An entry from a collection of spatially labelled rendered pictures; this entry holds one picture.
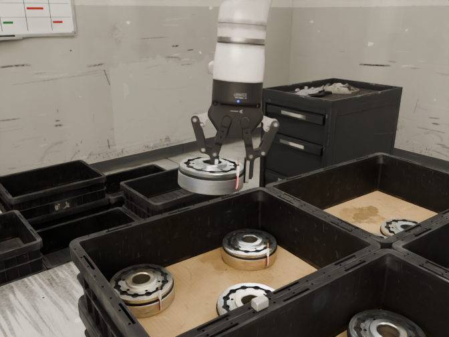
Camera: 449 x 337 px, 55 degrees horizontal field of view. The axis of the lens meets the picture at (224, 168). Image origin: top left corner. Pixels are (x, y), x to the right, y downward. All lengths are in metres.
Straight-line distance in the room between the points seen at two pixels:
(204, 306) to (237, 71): 0.37
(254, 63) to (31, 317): 0.66
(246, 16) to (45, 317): 0.69
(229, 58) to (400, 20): 3.58
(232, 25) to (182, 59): 3.36
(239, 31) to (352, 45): 3.81
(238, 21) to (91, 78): 3.01
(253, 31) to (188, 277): 0.43
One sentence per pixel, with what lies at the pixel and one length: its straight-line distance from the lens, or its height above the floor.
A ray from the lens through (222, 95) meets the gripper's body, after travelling 0.62.
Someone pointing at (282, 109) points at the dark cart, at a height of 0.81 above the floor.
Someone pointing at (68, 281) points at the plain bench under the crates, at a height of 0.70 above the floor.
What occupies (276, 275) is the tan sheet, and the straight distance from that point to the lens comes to 0.79.
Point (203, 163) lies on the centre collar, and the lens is 0.66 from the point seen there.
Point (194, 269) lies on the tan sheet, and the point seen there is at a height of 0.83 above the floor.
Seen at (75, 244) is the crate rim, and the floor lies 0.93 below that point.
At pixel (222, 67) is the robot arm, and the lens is 0.62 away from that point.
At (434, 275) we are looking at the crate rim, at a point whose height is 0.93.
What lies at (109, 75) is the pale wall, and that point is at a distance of 3.63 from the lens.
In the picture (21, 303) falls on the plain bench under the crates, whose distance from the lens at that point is 1.02.
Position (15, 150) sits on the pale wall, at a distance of 3.49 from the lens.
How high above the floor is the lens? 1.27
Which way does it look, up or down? 20 degrees down
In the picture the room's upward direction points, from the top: straight up
